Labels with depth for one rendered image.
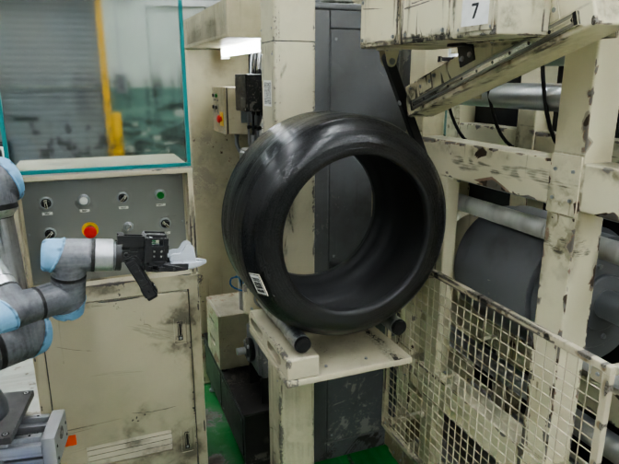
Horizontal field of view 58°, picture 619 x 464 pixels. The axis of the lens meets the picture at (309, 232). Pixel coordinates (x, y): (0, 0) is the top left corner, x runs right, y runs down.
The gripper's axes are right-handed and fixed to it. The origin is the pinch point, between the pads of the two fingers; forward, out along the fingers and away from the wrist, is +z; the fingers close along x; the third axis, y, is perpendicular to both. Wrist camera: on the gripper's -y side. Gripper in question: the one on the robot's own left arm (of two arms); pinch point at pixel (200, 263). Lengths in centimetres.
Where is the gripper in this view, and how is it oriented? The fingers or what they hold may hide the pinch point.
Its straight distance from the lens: 140.9
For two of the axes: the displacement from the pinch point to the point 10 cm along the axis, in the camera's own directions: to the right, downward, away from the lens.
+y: 1.1, -9.7, -2.2
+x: -3.7, -2.4, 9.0
